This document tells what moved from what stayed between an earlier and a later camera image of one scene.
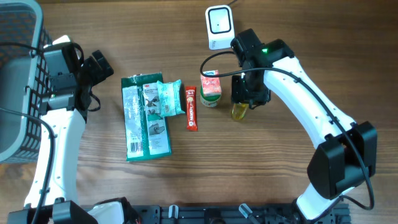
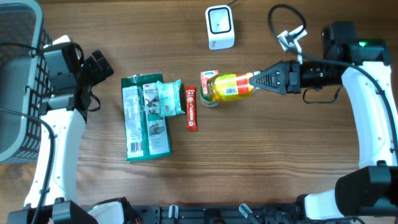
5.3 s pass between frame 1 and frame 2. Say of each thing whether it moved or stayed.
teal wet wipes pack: stayed
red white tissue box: stayed
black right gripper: moved
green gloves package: stayed
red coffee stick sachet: stayed
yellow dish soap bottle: moved
